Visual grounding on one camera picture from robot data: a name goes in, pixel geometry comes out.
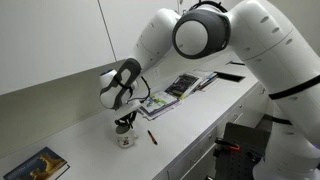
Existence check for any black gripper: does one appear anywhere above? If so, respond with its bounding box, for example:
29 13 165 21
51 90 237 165
114 110 139 131

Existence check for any white printed mug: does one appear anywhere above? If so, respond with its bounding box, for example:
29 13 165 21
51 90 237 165
115 125 139 150

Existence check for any black orange pen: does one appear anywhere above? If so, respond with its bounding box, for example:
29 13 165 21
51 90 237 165
147 129 159 146

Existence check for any white blue magazine stack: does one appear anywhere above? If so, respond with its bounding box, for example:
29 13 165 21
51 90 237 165
137 91 183 122

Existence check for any dark cover magazine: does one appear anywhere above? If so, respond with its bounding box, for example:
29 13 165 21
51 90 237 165
164 72 202 101

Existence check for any colourful magazine pile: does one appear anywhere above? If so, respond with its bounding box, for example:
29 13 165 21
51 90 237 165
194 69 220 93

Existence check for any blue hardcover book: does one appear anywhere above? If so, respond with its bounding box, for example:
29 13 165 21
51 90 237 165
2 146 71 180

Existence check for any black orange clamp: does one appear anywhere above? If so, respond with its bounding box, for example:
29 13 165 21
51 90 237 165
214 137 241 152

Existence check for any white lower drawer cabinet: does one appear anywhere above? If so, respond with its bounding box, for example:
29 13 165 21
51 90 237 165
152 79 279 180

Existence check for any wide white cabinet door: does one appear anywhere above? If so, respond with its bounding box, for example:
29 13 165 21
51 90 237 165
0 0 117 97

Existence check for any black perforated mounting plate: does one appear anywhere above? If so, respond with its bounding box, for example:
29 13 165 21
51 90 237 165
213 121 272 180

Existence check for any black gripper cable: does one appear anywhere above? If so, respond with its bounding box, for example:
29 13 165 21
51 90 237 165
126 75 152 104

